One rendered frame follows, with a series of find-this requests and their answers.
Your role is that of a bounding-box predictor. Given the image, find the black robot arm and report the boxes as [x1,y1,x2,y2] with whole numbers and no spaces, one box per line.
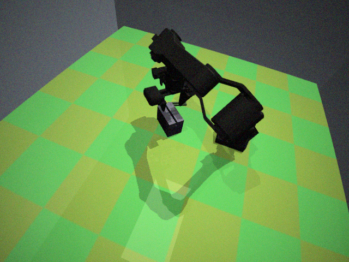
[149,28,264,149]

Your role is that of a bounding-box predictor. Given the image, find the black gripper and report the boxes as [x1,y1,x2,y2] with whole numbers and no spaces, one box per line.
[143,69,195,111]

